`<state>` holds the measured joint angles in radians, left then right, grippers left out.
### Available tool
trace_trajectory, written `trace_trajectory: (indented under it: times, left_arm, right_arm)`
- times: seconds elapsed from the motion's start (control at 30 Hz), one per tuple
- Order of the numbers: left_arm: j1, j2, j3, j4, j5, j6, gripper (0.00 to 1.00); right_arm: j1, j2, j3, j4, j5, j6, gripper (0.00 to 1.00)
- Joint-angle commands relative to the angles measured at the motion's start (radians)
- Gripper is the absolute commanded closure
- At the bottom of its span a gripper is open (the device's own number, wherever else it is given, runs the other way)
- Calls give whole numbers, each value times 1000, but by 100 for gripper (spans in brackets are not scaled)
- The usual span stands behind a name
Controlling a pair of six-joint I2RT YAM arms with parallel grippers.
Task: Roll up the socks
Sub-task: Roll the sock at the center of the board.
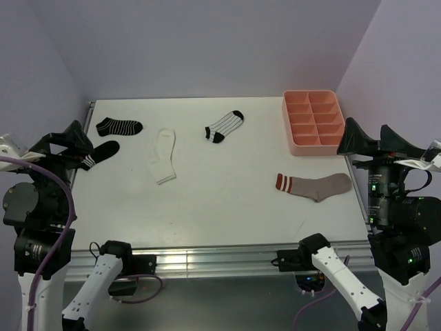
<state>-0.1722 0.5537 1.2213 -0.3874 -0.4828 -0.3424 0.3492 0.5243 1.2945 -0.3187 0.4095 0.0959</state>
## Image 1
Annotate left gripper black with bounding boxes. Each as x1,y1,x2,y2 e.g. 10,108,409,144
17,119,93,218

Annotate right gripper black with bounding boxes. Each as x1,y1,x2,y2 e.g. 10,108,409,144
334,114,421,221

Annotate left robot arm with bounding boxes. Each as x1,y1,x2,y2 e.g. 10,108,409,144
1,121,134,330

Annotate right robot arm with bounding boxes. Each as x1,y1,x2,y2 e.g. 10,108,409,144
298,118,440,330

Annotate black sock white cuff stripes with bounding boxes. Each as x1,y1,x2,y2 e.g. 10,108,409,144
79,141,120,171

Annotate black sock thin white stripes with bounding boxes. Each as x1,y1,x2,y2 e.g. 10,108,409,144
96,117,143,137

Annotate pink divided organizer tray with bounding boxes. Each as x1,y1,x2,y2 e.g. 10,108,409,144
282,90,345,157

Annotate taupe sock red cuff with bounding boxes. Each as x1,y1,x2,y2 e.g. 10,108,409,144
275,173,352,203

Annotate white sock black toe heel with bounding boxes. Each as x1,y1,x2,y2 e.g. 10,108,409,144
205,110,245,143

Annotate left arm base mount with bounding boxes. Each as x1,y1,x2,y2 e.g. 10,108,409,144
119,254,157,277

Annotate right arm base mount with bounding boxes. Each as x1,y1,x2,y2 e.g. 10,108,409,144
270,249,309,272

